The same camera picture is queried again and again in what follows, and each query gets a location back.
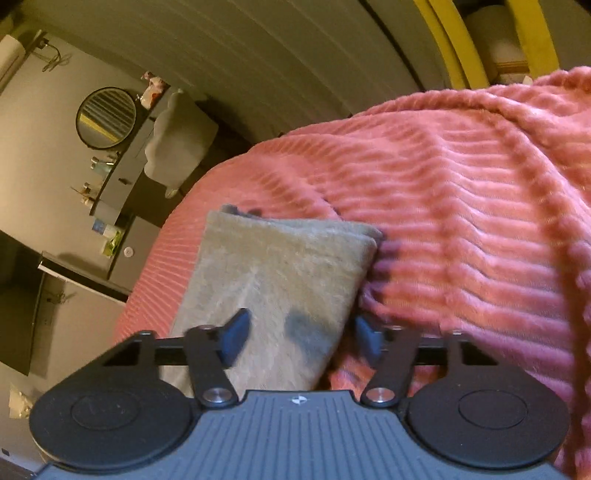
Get grey pants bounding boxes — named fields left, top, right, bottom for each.
left=159, top=203, right=387, bottom=393

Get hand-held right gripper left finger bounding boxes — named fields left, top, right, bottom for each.
left=98, top=308, right=253, bottom=409

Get green packet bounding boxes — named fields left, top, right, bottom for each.
left=102, top=229, right=124, bottom=256

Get yellow frame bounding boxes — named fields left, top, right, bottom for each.
left=413, top=0, right=560, bottom=89

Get pink ribbed blanket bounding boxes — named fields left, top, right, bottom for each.
left=113, top=67, right=591, bottom=480

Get grey nightstand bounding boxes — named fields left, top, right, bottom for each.
left=107, top=213, right=163, bottom=284

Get white wall unit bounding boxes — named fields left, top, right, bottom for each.
left=0, top=36, right=25, bottom=80

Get row of cosmetic bottles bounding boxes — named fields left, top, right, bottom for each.
left=90, top=154, right=119, bottom=174

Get grey vanity desk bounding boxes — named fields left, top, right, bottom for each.
left=90, top=99, right=172, bottom=223

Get grey upholstered chair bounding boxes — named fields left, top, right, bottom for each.
left=143, top=88, right=221, bottom=199

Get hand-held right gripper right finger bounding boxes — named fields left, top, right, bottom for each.
left=354, top=316, right=500, bottom=409

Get round black-framed mirror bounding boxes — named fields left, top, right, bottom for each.
left=75, top=87, right=138, bottom=149

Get grey curtain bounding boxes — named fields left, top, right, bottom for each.
left=46, top=0, right=454, bottom=154

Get dark wall screen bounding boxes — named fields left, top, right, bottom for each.
left=0, top=231, right=45, bottom=377

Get white standing air conditioner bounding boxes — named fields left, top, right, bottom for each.
left=38, top=251, right=133, bottom=304

